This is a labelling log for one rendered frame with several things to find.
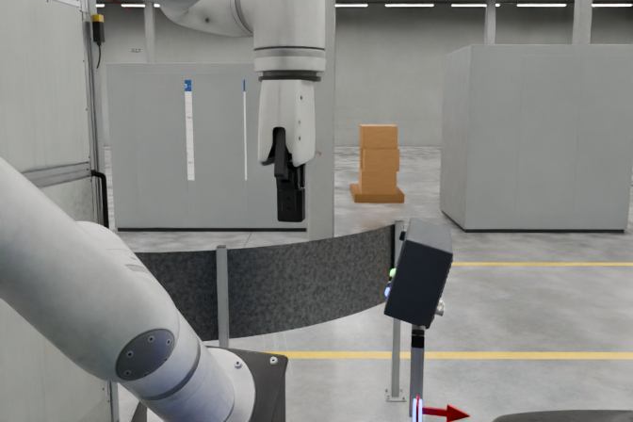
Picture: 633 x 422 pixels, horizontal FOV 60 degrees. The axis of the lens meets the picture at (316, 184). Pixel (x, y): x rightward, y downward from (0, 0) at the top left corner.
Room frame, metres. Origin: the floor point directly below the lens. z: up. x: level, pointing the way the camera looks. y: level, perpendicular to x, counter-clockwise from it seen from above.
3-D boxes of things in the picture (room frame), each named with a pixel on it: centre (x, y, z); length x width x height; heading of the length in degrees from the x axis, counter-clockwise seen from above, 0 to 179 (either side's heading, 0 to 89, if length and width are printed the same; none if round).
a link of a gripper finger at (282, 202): (0.64, 0.03, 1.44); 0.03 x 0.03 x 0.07; 78
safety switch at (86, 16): (2.40, 0.95, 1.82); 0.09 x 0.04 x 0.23; 168
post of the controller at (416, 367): (1.15, -0.22, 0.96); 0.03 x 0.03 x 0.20; 78
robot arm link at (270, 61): (0.66, 0.03, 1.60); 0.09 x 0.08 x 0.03; 168
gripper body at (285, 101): (0.66, 0.03, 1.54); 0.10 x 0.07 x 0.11; 168
